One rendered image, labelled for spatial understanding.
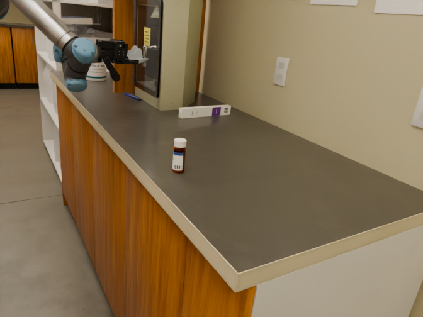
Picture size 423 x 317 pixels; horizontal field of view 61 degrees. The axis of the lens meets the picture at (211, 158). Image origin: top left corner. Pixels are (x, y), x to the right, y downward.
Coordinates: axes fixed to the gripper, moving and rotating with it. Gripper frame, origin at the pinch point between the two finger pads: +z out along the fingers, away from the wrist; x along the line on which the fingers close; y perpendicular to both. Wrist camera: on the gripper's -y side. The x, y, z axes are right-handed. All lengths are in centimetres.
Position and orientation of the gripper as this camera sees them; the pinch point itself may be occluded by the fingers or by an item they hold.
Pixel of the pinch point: (144, 60)
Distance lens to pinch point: 159.2
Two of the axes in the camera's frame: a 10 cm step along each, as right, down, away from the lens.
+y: 1.7, -8.7, -4.7
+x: -4.9, -4.8, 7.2
